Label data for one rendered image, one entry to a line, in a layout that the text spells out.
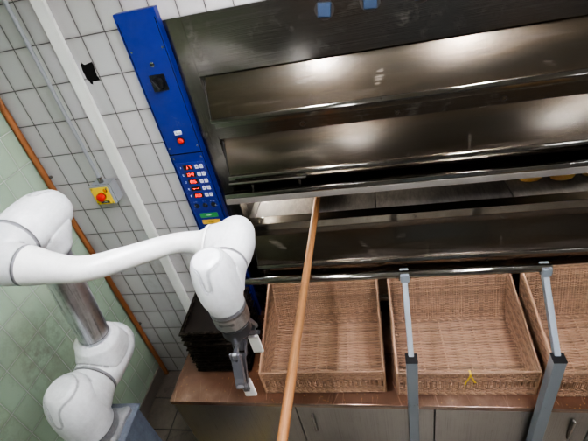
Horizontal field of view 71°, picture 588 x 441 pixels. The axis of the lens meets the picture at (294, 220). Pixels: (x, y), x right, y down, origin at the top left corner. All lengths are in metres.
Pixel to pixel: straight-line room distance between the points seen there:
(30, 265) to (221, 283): 0.45
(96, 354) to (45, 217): 0.54
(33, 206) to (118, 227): 1.03
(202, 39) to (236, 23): 0.14
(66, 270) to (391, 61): 1.21
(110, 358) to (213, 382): 0.72
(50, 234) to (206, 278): 0.51
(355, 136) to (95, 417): 1.34
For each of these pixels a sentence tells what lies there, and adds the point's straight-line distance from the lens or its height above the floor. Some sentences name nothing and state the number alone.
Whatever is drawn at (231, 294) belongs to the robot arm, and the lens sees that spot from 0.94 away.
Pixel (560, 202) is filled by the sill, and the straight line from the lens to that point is 2.01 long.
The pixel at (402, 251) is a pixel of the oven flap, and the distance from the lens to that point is 1.99.
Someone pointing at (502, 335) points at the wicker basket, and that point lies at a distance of 2.20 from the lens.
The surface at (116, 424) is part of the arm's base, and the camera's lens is 1.68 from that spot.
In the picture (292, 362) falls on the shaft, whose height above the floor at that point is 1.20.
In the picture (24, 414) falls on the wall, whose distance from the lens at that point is 2.23.
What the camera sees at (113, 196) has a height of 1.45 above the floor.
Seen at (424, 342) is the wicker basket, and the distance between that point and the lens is 2.12.
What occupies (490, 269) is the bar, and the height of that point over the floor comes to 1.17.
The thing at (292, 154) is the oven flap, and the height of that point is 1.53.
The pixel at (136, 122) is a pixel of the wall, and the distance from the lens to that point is 1.87.
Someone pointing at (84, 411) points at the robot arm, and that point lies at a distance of 1.54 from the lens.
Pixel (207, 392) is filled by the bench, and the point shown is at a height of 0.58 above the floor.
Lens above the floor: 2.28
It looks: 35 degrees down
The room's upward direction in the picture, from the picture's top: 13 degrees counter-clockwise
